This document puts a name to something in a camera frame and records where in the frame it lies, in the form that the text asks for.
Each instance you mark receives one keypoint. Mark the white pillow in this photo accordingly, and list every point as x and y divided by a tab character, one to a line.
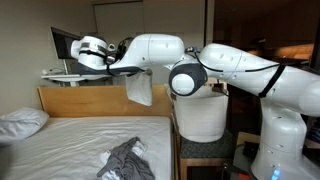
20	125

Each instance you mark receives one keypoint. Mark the white desk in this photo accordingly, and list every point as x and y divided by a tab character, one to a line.
60	77

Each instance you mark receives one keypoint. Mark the grey garment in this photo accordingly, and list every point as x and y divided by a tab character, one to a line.
126	163

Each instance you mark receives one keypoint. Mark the bed with white sheet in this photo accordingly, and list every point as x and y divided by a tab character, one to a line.
66	146

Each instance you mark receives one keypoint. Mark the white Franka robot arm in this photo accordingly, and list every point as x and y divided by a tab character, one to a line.
156	50

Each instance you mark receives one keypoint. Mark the wide black monitor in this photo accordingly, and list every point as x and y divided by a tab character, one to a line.
61	41

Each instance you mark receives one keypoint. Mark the white closet door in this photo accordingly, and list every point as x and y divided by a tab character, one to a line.
116	18

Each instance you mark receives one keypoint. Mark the small wooden table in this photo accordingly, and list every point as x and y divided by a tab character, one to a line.
245	136

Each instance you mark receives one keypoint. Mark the small black box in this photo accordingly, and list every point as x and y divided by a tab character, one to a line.
250	150

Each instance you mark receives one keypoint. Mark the cream white cloth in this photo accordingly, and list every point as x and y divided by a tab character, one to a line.
140	88

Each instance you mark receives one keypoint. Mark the white woven laundry basket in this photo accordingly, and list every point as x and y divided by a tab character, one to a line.
200	116

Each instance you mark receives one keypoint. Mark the wooden chair green cushion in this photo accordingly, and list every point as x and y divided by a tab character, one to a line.
206	150

